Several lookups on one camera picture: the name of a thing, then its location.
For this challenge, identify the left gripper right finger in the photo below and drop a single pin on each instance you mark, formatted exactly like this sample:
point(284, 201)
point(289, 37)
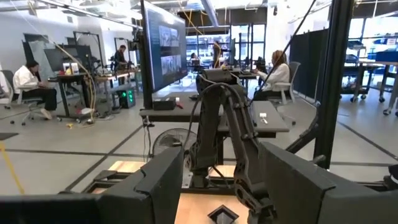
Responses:
point(295, 193)

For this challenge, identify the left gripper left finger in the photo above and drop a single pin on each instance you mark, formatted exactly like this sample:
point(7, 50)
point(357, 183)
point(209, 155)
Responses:
point(155, 193)

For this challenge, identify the small black square footed plate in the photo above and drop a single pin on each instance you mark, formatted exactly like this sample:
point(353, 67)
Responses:
point(223, 216)

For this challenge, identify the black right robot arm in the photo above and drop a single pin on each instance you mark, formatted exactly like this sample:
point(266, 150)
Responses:
point(236, 124)

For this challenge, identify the grey floor fan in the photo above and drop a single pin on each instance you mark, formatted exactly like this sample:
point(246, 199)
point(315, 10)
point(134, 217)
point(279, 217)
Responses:
point(168, 140)

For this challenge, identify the grey side desk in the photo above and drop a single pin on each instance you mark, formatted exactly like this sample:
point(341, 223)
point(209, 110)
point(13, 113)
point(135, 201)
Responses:
point(270, 123)
point(174, 114)

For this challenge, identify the small black desk box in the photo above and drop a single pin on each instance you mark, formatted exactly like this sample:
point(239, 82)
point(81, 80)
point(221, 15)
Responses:
point(164, 103)

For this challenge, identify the computer tower with green lights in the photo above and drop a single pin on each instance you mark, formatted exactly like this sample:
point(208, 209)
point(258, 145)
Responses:
point(126, 98)

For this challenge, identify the office chair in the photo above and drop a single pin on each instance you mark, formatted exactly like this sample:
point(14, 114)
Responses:
point(292, 77)
point(9, 93)

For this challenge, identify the person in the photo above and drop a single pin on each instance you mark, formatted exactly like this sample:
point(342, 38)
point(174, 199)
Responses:
point(28, 81)
point(278, 76)
point(119, 57)

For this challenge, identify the black room partition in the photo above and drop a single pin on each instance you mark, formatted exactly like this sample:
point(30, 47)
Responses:
point(308, 62)

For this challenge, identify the dark background desk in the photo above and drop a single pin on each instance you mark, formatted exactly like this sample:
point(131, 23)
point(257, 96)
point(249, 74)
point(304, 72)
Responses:
point(77, 77)

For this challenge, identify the wheeled workbench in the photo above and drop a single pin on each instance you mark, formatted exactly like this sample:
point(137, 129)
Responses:
point(363, 67)

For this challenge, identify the large black monitor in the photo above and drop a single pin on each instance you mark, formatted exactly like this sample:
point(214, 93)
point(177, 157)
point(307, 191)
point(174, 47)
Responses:
point(164, 46)

